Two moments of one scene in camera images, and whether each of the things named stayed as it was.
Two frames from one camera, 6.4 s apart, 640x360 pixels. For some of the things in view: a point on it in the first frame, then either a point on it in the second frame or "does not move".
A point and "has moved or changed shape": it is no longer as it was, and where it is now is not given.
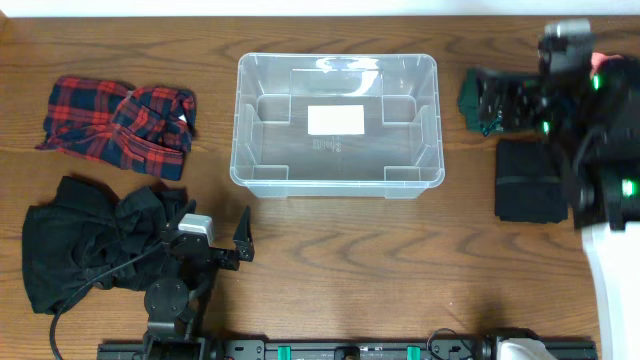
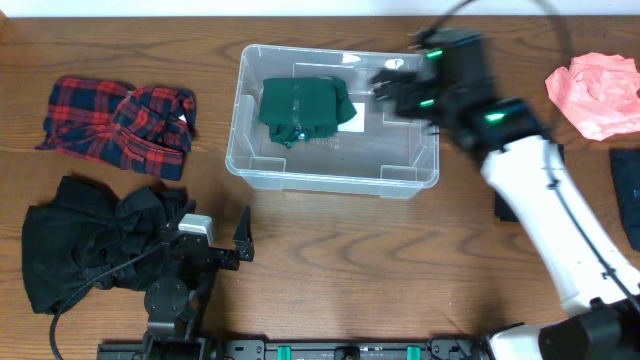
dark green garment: x=469 y=104 has moved or changed shape
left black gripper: x=211 y=251 does not move
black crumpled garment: x=90 y=238 does not move
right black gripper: x=535 y=91 to x=418 y=78
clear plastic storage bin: x=336 y=125 does not move
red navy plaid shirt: x=146 y=130 does not move
